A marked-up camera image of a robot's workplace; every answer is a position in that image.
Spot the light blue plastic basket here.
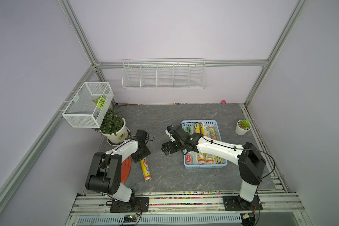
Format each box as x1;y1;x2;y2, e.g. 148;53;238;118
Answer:
181;120;228;170

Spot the yellow plastic wrap roll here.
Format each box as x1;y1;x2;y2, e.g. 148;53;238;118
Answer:
208;127;223;164

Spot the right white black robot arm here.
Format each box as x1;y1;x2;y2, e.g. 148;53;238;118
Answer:
162;125;266;204

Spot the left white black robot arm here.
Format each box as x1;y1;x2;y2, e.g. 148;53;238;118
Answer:
85;130;150;203

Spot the red orange work glove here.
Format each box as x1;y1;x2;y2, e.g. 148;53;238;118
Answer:
121;157;132;183

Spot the large potted green plant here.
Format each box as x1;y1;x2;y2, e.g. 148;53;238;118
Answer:
94;109;129;145

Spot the small white potted succulent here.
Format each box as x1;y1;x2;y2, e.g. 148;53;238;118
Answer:
235;120;251;136

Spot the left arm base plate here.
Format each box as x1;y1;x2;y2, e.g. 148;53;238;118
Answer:
110;195;150;213

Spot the green leaf in wire basket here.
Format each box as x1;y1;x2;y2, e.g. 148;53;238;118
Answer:
93;95;106;109

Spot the white wire basket left wall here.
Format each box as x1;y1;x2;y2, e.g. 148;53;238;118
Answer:
62;82;114;128

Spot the aluminium rail frame front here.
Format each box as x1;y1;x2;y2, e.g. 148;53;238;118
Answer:
66;191;313;226

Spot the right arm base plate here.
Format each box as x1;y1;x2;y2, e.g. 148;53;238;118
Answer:
223;195;263;212

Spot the white wire shelf back wall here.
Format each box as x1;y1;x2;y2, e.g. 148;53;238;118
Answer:
121;58;207;89

